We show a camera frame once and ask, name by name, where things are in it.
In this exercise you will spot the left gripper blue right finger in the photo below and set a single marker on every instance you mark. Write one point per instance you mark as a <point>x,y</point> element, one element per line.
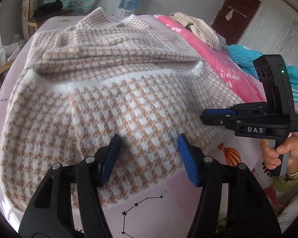
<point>192,157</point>

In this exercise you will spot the person's right hand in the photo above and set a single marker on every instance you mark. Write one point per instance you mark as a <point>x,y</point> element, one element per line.
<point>271,156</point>

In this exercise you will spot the white plastic bag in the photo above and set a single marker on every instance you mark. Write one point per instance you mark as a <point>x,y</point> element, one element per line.
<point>10,52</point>

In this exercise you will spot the pink floral blanket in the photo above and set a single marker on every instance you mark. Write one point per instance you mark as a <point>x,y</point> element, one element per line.
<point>243,84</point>

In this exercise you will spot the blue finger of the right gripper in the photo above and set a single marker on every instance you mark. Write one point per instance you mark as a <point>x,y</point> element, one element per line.
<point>214,119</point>
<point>219,111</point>

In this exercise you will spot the person's right forearm green sleeve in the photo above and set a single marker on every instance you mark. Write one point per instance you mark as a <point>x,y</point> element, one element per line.
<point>286,189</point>

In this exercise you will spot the dark red door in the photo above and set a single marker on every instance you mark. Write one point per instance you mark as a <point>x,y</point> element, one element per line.
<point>233,18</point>

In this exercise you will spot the white wardrobe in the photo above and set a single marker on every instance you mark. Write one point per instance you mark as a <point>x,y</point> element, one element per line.
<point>273,30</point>

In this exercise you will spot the wooden chair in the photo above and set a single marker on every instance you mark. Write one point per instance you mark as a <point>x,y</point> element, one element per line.
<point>35,15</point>

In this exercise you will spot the black clothing on chair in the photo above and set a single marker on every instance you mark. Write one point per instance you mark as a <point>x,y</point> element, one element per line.
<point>49,7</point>

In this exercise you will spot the light pink printed bed sheet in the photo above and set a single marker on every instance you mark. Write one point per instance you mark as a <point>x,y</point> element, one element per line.
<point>166,209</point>

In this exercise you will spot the white water dispenser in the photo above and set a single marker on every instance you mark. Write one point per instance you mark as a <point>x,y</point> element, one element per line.
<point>118,12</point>

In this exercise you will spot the beige white houndstooth fuzzy coat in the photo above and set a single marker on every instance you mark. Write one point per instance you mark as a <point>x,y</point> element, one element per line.
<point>82,85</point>

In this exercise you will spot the cream beige jacket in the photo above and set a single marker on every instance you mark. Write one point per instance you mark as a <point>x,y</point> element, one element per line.
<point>201,30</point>

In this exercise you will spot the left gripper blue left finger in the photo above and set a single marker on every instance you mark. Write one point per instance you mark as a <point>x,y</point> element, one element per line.
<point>106,158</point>

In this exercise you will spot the blue patterned quilt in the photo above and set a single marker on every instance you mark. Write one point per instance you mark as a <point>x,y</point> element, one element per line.
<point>265,67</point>

